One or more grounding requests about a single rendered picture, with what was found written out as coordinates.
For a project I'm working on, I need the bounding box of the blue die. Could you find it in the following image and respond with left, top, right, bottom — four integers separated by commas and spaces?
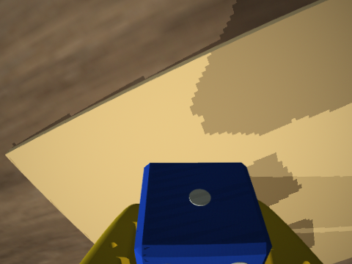
134, 162, 272, 264

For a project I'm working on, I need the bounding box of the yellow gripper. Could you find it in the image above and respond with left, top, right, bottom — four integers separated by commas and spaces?
79, 200, 323, 264

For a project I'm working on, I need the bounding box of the tan flat mat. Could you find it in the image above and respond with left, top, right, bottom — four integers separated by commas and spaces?
5, 0, 352, 264

